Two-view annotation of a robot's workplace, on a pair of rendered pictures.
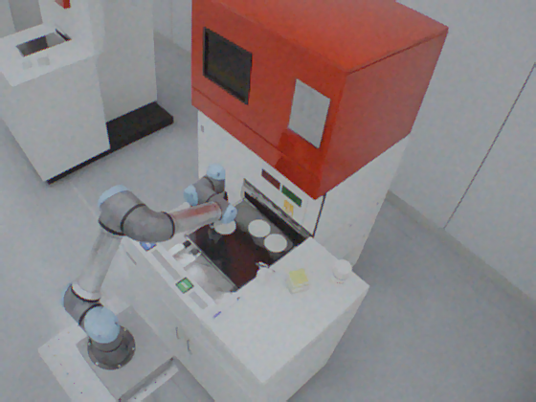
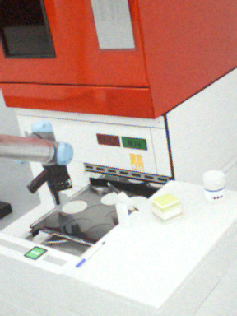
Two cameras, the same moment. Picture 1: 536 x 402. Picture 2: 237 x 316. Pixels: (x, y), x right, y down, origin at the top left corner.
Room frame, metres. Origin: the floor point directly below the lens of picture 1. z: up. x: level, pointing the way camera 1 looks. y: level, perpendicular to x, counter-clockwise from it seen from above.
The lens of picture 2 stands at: (-0.40, -0.07, 1.77)
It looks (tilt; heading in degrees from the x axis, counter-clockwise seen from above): 27 degrees down; 0
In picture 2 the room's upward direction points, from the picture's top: 10 degrees counter-clockwise
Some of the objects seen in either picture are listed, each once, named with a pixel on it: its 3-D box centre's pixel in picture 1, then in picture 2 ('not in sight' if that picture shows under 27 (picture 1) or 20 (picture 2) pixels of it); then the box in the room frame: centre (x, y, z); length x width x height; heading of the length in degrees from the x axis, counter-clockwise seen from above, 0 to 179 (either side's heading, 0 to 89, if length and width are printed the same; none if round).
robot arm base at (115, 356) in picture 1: (109, 342); not in sight; (0.58, 0.51, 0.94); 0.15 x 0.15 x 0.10
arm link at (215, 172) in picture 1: (215, 178); (44, 137); (1.23, 0.22, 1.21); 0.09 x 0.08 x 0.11; 147
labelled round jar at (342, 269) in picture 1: (341, 273); (214, 187); (1.01, -0.34, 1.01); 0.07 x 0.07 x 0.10
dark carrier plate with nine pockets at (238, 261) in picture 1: (241, 240); (96, 211); (1.19, 0.09, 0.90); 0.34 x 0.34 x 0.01; 50
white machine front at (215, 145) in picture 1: (252, 175); (90, 153); (1.48, 0.09, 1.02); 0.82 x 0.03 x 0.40; 50
